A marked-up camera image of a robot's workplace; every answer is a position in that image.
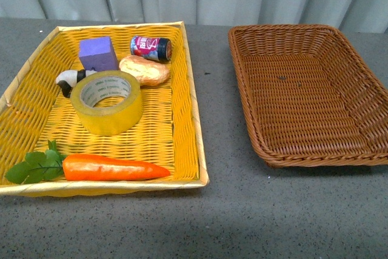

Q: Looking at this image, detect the purple foam cube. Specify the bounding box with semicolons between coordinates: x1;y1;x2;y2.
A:
78;36;119;72

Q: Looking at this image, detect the small red labelled jar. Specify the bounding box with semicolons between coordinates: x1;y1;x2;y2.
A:
130;36;172;62

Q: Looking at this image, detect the yellow packing tape roll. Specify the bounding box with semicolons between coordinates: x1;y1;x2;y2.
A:
70;70;143;136

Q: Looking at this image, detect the brown wicker basket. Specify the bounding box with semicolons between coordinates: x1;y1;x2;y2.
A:
229;24;387;167

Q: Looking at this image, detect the orange plastic carrot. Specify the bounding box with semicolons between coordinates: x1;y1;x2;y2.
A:
4;140;172;185

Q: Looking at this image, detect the yellow woven basket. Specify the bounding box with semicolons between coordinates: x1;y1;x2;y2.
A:
1;21;209;197

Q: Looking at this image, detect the black white panda figurine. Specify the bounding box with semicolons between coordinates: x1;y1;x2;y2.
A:
55;69;96;98

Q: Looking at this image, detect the toy bread loaf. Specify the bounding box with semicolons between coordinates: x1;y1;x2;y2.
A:
119;55;170;86

